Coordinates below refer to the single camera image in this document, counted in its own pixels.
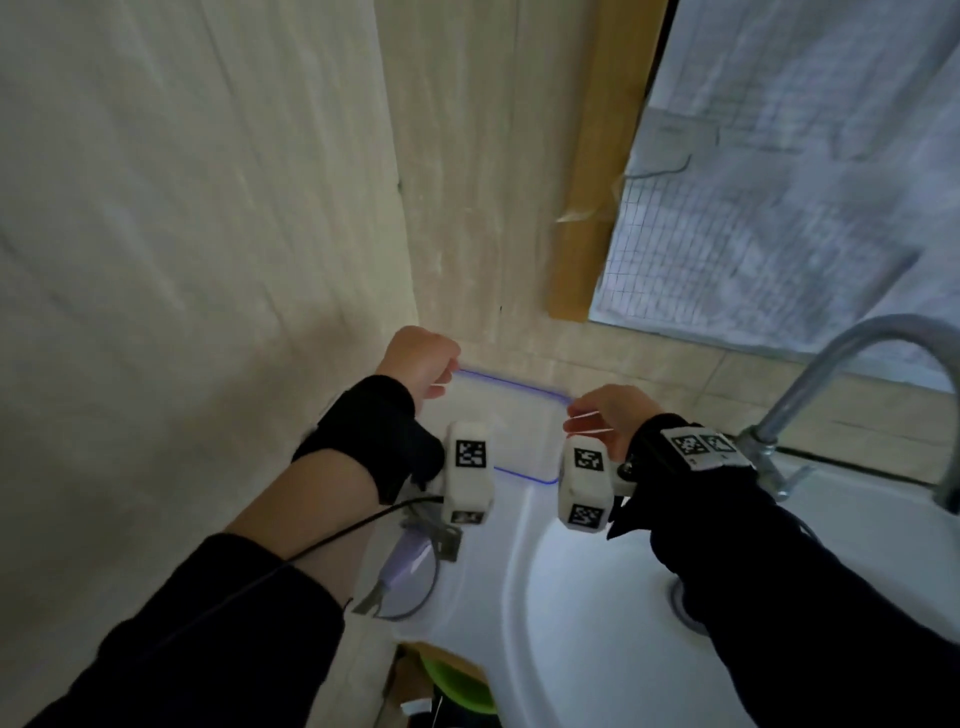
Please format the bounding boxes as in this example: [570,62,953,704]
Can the person's left forearm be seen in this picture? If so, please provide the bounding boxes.
[26,448,380,728]

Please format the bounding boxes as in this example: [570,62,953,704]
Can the person's right hand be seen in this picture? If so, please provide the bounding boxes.
[562,384,665,463]

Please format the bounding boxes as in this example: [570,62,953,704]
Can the green plastic basin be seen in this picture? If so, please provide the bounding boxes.
[419,653,498,715]

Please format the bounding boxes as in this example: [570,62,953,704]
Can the black left wrist strap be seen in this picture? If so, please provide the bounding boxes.
[292,374,445,505]

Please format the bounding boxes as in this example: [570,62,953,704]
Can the chrome curved faucet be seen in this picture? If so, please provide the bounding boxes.
[734,313,960,515]

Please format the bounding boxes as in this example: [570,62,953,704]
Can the black wrist strap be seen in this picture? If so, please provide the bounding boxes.
[607,413,755,541]
[292,374,445,505]

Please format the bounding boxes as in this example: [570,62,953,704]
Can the white ceramic sink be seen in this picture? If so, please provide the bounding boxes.
[352,449,960,728]

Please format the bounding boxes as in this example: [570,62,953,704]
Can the black right wrist strap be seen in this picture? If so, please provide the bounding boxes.
[607,413,755,541]

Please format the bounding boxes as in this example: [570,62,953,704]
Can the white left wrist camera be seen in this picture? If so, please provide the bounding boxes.
[440,421,496,526]

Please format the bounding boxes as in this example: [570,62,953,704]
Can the thin black cable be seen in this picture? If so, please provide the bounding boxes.
[277,493,445,571]

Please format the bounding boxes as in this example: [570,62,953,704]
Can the metal sink drain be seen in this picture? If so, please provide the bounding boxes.
[669,577,710,639]

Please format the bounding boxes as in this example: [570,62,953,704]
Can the gridded paper sheets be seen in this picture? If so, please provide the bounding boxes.
[588,0,960,391]

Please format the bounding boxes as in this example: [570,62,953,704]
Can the grey hair dryer cord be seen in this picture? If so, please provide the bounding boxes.
[374,502,463,624]

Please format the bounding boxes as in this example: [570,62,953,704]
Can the clear box blue rim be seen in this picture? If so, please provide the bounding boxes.
[416,367,575,485]

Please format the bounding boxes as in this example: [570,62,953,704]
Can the person's right forearm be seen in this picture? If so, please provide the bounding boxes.
[607,449,960,728]

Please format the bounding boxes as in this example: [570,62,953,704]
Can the person's left hand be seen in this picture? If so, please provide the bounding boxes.
[374,325,463,414]

